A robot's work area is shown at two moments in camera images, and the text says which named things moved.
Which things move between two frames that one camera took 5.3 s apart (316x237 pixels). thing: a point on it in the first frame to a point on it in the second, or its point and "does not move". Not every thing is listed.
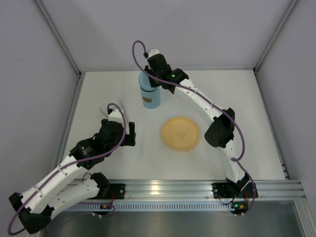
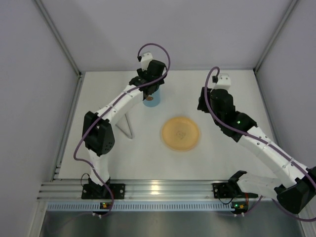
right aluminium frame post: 293,3 does not move
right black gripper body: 153,79 to 204,103
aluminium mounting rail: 202,190 does not move
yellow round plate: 180,133 does not move
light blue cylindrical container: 151,100 does not move
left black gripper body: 131,134 to 150,89
